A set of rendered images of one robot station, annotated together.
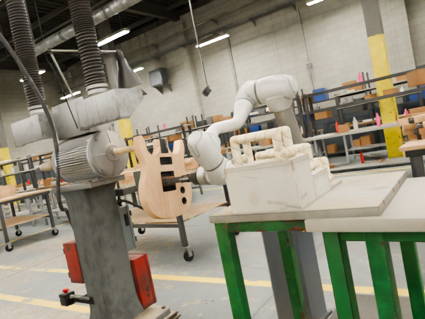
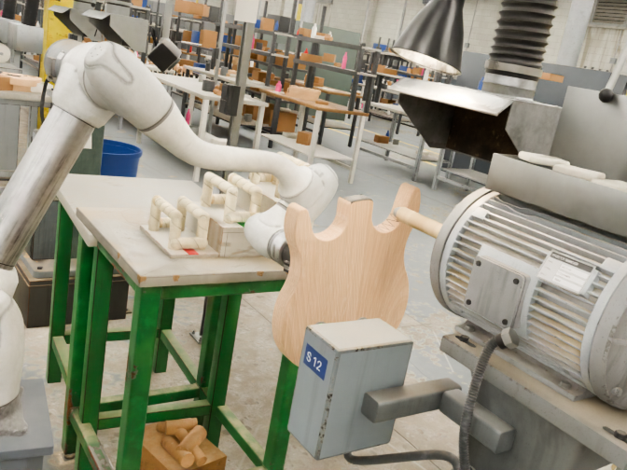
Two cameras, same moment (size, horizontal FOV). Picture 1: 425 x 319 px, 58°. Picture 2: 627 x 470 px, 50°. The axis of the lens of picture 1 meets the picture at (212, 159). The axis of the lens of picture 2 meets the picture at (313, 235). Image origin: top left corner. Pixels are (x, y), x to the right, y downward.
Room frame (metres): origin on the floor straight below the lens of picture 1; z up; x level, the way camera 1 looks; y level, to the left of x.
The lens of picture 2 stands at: (3.27, 0.62, 1.55)
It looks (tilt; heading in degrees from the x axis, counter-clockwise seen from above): 16 degrees down; 199
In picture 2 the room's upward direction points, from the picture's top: 10 degrees clockwise
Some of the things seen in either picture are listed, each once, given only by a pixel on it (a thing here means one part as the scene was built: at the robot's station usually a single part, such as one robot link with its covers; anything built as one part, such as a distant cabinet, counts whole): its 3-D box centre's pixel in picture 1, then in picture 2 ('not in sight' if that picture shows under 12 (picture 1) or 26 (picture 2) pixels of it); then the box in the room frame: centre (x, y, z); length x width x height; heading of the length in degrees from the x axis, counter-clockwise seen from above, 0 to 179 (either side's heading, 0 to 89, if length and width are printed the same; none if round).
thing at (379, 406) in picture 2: (133, 188); (412, 399); (2.24, 0.50, 1.02); 0.19 x 0.04 x 0.04; 145
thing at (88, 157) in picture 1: (91, 157); (555, 287); (2.14, 0.67, 1.25); 0.41 x 0.27 x 0.26; 55
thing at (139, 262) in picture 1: (131, 275); not in sight; (2.31, 0.63, 0.49); 0.25 x 0.12 x 0.37; 55
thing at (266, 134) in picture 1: (253, 137); (293, 162); (1.32, -0.16, 1.20); 0.20 x 0.03 x 0.03; 54
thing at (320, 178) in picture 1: (289, 186); (226, 228); (1.49, -0.28, 0.98); 0.27 x 0.16 x 0.09; 55
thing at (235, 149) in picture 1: (236, 153); not in sight; (1.37, -0.09, 1.15); 0.03 x 0.03 x 0.09
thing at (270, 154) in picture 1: (277, 152); (244, 185); (1.45, -0.25, 1.12); 0.20 x 0.03 x 0.03; 54
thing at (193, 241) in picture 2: not in sight; (188, 242); (1.67, -0.29, 0.96); 0.11 x 0.03 x 0.03; 145
